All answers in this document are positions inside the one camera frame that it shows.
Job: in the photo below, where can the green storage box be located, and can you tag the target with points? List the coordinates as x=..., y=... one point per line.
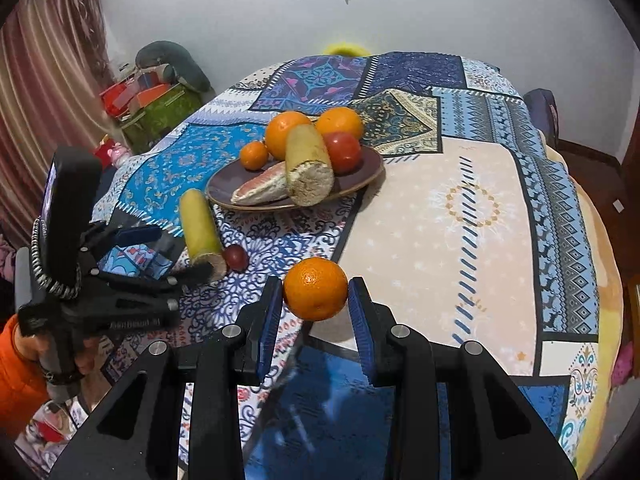
x=160, y=115

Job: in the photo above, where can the grey purple backpack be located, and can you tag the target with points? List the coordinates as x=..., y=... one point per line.
x=540, y=115

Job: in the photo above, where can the small tangerine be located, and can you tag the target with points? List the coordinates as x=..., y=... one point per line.
x=315, y=288
x=254, y=155

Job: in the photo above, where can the pink toy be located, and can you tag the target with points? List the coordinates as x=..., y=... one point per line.
x=119, y=154

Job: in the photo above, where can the yellow foam tube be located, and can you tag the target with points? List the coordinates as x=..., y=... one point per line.
x=345, y=49

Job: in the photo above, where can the grey-green plush toy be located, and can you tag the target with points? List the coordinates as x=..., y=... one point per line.
x=185, y=62

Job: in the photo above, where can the large orange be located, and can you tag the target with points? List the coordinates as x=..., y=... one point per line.
x=342, y=120
x=285, y=132

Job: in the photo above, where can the red plastic box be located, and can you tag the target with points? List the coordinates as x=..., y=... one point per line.
x=116, y=100

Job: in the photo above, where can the patchwork blue blanket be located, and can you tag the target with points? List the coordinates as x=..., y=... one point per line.
x=450, y=260

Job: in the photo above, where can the orange box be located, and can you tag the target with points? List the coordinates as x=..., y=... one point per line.
x=152, y=94

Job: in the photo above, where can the pink cloth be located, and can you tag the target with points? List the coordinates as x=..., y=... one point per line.
x=623, y=365

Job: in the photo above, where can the small dark red fruit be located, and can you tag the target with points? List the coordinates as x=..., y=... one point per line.
x=235, y=257

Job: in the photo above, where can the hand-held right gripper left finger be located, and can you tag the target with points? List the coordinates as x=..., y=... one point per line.
x=270, y=320

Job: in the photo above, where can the brown round plate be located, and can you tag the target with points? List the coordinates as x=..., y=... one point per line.
x=360, y=176

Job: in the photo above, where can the pink pomelo wedge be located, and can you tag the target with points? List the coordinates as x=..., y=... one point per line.
x=260, y=189

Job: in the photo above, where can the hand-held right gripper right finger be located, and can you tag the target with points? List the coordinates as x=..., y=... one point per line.
x=361, y=320

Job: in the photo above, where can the small white object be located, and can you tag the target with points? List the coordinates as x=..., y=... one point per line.
x=619, y=205

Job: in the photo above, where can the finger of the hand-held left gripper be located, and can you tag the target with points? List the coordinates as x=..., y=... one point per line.
x=150, y=284
x=140, y=236

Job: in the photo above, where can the striped brown curtain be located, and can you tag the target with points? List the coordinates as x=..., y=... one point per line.
x=50, y=85

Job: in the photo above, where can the red tomato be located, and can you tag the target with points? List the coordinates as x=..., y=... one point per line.
x=345, y=152

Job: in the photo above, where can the person's left hand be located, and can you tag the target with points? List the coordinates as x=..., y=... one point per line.
x=90, y=355

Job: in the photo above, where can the person's left forearm orange sleeve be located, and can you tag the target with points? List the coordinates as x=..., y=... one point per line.
x=20, y=390

